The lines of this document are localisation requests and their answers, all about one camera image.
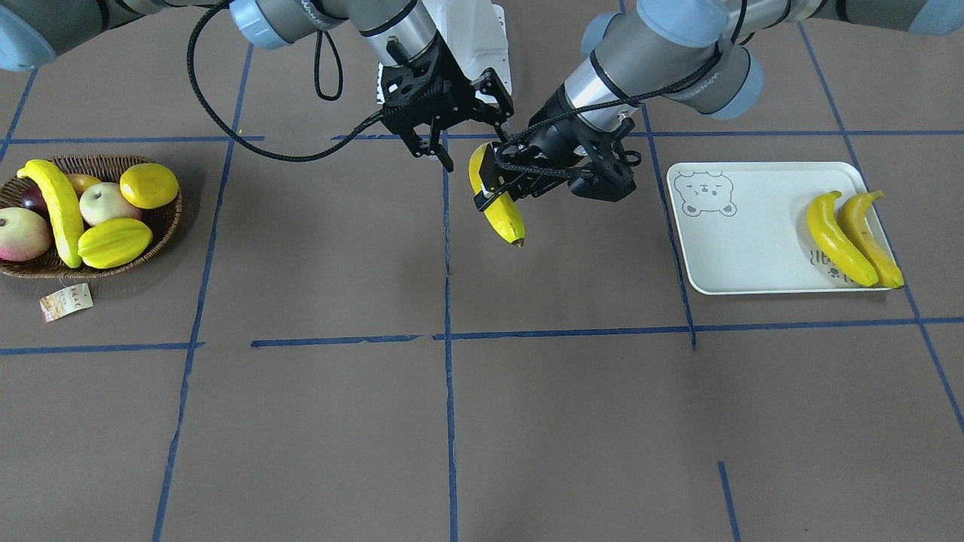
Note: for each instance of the yellow banana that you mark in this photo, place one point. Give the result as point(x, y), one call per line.
point(503, 216)
point(62, 205)
point(831, 239)
point(852, 218)

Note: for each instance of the pink white peach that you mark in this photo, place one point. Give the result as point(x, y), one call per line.
point(25, 235)

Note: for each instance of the pale green apple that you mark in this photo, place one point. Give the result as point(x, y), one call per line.
point(104, 201)

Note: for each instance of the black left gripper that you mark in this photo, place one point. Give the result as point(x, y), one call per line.
point(555, 137)

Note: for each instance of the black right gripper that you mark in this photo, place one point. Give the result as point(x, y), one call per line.
point(483, 103)

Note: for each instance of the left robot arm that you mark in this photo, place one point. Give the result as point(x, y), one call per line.
point(693, 53)

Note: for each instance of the dark purple plum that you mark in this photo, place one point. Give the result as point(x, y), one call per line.
point(32, 199)

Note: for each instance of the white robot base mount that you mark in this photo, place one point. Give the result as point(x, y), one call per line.
point(420, 42)

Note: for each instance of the yellow star fruit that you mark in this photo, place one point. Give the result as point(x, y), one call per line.
point(114, 243)

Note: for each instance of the paper price tag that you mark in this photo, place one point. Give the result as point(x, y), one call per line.
point(66, 301)

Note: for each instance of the yellow lemon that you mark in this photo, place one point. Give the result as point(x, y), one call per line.
point(149, 185)

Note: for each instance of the white bear tray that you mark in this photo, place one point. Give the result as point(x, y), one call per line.
point(742, 226)

